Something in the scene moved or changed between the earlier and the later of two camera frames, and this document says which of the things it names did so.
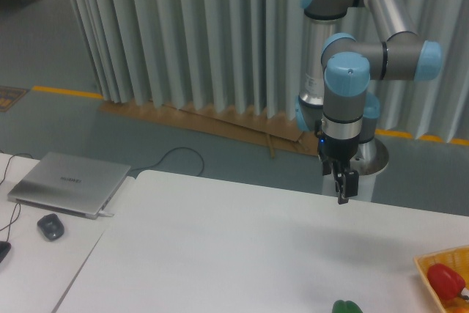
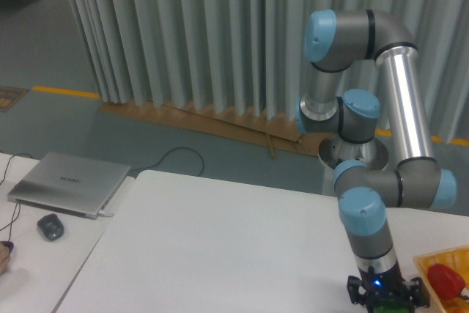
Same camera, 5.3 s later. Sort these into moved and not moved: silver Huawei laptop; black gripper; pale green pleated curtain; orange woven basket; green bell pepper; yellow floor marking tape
Moved: black gripper; green bell pepper
Not moved: pale green pleated curtain; yellow floor marking tape; silver Huawei laptop; orange woven basket
